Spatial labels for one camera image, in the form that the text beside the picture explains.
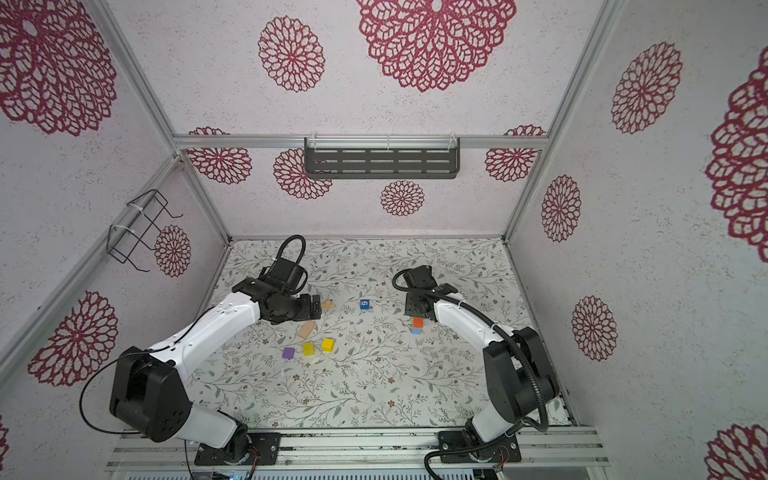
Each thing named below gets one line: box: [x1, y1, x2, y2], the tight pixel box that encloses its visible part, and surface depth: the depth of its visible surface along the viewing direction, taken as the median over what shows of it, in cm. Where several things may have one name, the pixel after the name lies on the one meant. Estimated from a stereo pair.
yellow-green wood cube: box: [303, 342, 315, 357], surface depth 92 cm
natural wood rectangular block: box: [298, 321, 316, 339], surface depth 97 cm
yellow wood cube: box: [321, 338, 335, 353], surface depth 92 cm
